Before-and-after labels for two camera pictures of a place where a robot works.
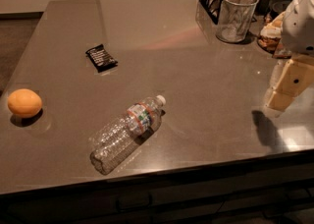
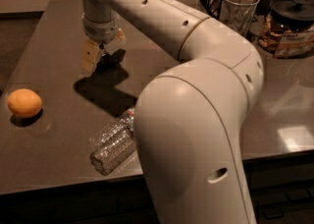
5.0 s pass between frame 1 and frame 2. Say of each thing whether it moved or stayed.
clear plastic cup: stayed
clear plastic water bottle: stayed
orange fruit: stayed
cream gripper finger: moved
